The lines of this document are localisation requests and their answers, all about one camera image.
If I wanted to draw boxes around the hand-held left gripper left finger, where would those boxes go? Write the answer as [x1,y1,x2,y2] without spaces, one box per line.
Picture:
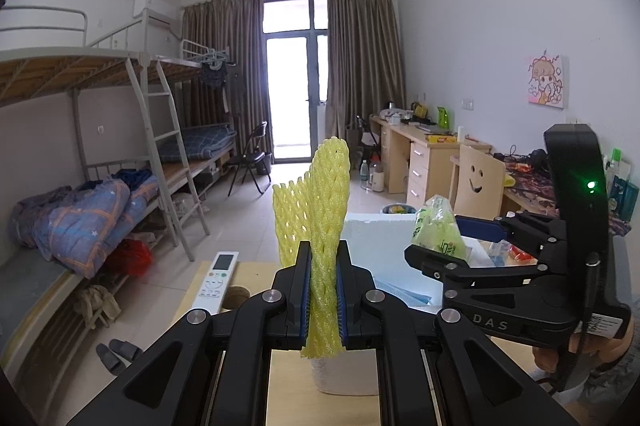
[65,241,313,426]

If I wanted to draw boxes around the wooden smiley chair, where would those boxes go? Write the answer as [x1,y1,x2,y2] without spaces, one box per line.
[448,144,507,221]

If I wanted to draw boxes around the person's right forearm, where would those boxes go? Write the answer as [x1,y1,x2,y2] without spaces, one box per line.
[530,346,640,413]

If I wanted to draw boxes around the blue face mask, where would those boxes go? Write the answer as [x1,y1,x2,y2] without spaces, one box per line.
[372,278,434,307]

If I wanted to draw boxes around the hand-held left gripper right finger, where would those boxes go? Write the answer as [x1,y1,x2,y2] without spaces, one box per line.
[336,240,581,426]

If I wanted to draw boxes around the dark hanging clothes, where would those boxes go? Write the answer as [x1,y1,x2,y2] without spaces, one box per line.
[200,60,230,91]

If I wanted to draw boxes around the black folding chair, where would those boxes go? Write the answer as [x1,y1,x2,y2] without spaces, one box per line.
[227,122,273,197]

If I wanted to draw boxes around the pink cartoon wall poster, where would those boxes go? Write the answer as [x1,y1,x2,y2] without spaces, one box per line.
[526,54,570,111]

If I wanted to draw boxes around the blue orange plaid quilt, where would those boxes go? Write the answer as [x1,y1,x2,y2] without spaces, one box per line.
[10,178,161,279]

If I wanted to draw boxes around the glass balcony door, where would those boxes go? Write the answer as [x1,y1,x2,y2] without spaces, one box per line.
[262,0,331,164]

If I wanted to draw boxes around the row of toiletry bottles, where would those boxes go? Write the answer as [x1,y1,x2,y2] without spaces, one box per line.
[602,148,640,221]

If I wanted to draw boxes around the patterned desk cloth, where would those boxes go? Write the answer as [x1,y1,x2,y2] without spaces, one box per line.
[500,158,640,237]

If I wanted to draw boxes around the yellow foam fruit net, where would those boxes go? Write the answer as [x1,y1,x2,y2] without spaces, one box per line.
[272,137,351,359]

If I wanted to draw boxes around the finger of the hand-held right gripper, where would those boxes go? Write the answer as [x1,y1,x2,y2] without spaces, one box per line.
[404,243,551,293]
[452,212,568,267]

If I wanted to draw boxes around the dark slipper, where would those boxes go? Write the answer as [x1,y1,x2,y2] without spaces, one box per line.
[109,339,144,363]
[96,343,126,376]

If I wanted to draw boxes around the white remote control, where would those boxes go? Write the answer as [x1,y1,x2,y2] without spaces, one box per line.
[191,251,241,313]

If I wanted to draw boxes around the blue plaid bedding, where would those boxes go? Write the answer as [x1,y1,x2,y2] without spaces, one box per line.
[157,126,237,159]

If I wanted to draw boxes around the light green plastic bag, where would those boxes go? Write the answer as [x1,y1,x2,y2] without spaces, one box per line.
[411,195,471,263]

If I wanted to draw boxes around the beige shoes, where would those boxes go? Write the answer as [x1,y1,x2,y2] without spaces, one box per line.
[74,284,121,329]

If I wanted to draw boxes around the person's right hand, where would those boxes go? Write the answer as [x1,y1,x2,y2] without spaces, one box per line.
[531,333,632,377]

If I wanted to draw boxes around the red plastic bag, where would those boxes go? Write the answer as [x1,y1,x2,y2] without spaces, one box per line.
[105,238,153,277]

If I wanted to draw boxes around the white air conditioner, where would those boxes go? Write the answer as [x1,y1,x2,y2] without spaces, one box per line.
[132,0,178,26]

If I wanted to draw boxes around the white foam box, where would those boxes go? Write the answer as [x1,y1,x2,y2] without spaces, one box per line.
[307,212,512,397]

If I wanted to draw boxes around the grey metal bunk bed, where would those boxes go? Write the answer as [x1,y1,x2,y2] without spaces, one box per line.
[0,6,211,387]
[155,40,239,187]

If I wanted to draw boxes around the brown curtain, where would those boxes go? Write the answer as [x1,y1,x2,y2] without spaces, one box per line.
[326,0,406,147]
[181,0,273,167]

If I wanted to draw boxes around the wooden drawer desk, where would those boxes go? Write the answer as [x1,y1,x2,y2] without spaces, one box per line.
[370,115,493,209]

